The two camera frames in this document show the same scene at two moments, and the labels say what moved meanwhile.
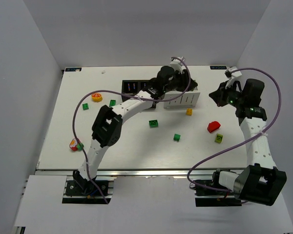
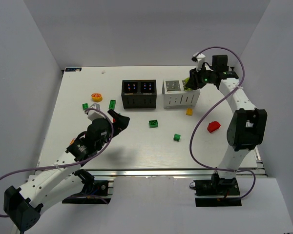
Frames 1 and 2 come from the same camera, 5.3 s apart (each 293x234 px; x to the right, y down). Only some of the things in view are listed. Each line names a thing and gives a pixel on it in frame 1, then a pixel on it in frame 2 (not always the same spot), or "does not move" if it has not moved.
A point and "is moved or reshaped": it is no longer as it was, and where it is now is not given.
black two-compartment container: x=132 y=87 does not move
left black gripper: x=185 y=81 -> x=113 y=123
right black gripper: x=222 y=94 -> x=194 y=79
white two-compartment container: x=189 y=99 does not move
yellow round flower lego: x=96 y=97 does not move
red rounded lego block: x=213 y=126 does not move
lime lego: x=219 y=138 is moved or reshaped
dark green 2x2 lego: x=153 y=124 does not move
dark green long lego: x=112 y=103 does not move
